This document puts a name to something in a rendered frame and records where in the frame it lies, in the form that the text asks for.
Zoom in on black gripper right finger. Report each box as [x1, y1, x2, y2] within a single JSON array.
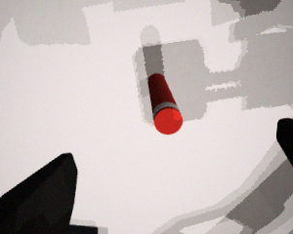
[[276, 117, 293, 168]]

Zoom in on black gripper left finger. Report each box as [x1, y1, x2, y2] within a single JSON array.
[[0, 153, 79, 234]]

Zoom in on dark red peg with grey band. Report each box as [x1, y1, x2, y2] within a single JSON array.
[[147, 74, 182, 134]]

